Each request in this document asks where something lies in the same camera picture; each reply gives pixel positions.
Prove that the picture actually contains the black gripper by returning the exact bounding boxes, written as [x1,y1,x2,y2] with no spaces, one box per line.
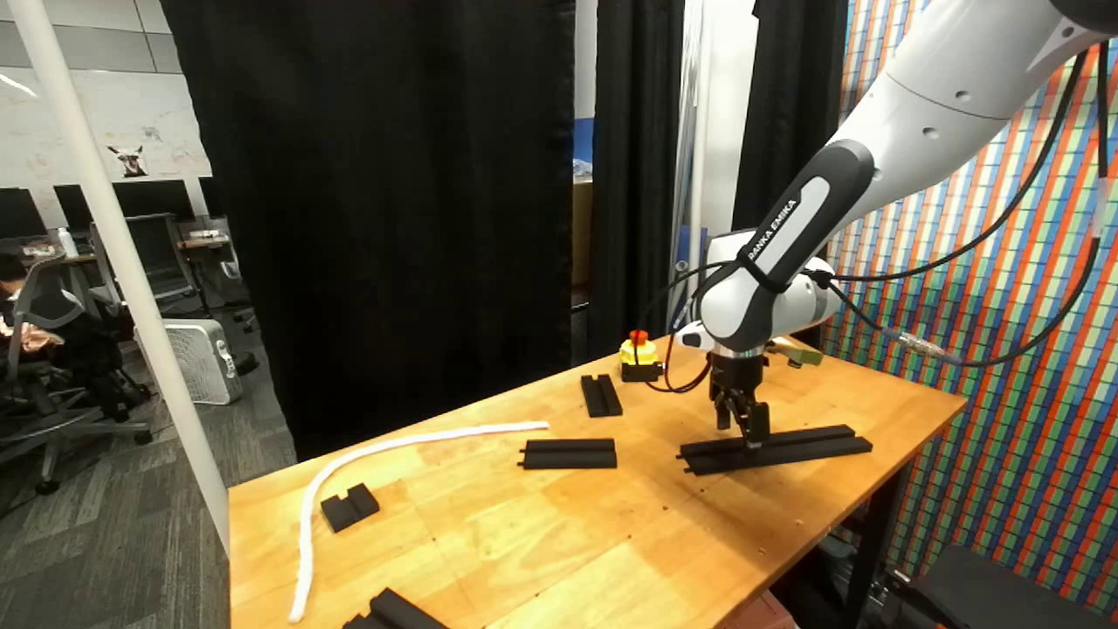
[704,346,774,446]

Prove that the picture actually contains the wide black grooved track piece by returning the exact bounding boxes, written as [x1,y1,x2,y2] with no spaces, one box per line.
[749,421,877,467]

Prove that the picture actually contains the yellow emergency stop button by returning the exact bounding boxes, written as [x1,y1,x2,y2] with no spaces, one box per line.
[613,324,669,383]

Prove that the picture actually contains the black table leg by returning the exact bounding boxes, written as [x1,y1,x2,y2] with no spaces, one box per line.
[847,467,920,629]

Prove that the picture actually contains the narrow black curtain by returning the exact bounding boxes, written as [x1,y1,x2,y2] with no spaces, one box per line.
[731,0,854,352]
[587,0,693,342]

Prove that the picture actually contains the multicoloured woven cloth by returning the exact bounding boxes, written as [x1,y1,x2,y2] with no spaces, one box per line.
[817,0,1118,622]

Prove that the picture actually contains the black stool seat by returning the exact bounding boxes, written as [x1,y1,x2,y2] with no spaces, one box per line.
[886,543,1118,629]

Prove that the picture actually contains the narrow black grooved track piece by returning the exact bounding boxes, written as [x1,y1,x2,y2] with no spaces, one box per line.
[337,584,455,629]

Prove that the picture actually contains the small black notched block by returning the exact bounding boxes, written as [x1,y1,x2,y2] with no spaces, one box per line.
[316,479,385,534]

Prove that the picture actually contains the wide black curtain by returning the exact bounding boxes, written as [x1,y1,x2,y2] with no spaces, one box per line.
[158,0,583,463]

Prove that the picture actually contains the white computer tower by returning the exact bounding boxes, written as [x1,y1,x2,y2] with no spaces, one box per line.
[159,315,245,409]

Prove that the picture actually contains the white slanted pole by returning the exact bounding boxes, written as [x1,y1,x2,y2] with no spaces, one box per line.
[0,0,234,554]

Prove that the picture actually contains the black office chair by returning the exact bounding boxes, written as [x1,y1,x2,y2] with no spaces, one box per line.
[0,250,158,496]

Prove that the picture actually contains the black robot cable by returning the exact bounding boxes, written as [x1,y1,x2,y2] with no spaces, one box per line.
[815,38,1112,372]

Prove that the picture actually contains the drone picture on wall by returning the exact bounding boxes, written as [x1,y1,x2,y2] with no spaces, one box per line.
[104,140,149,183]

